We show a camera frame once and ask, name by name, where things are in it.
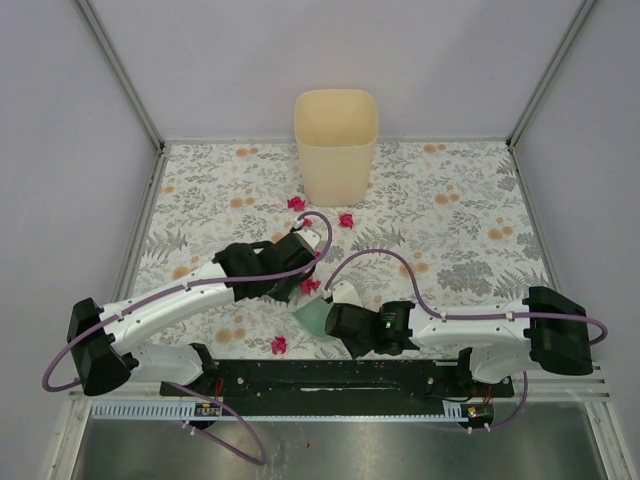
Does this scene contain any green dustpan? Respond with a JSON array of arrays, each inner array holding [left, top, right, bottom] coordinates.
[[292, 297, 333, 342]]

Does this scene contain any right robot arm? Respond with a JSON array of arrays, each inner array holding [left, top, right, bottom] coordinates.
[[323, 282, 593, 396]]

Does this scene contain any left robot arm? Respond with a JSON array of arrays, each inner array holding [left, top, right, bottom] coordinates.
[[67, 230, 321, 396]]

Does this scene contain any pink paper scrap large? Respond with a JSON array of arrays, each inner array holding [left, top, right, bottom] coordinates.
[[300, 277, 321, 295]]

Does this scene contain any pink paper scrap by bin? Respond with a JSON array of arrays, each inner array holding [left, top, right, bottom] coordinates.
[[287, 196, 306, 212]]

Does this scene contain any pink paper scrap right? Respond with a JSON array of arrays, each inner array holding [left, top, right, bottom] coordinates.
[[339, 213, 354, 229]]

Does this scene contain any pink paper scrap near edge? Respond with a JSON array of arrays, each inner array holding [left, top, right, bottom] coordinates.
[[270, 336, 288, 355]]

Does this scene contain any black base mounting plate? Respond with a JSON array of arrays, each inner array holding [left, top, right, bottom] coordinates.
[[186, 360, 514, 399]]

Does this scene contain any beige waste bin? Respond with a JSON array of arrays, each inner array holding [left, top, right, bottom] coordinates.
[[294, 89, 379, 207]]

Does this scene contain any floral table cloth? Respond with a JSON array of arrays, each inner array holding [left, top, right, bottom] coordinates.
[[134, 141, 549, 360]]

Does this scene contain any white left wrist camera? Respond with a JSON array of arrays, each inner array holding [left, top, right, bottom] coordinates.
[[291, 228, 322, 252]]

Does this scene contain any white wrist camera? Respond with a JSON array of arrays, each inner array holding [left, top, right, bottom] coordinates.
[[291, 228, 322, 252], [322, 281, 363, 307]]

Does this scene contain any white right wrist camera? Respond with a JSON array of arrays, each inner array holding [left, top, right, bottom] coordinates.
[[322, 281, 363, 307]]

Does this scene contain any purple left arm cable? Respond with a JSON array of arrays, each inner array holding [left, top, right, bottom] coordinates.
[[40, 211, 334, 466]]

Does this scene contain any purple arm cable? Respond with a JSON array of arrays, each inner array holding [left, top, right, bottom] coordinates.
[[323, 249, 610, 436], [40, 211, 334, 466]]

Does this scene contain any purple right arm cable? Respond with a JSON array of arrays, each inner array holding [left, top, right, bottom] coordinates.
[[323, 249, 610, 436]]

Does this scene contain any slotted cable duct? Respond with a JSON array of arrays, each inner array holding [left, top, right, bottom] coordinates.
[[91, 397, 494, 423]]

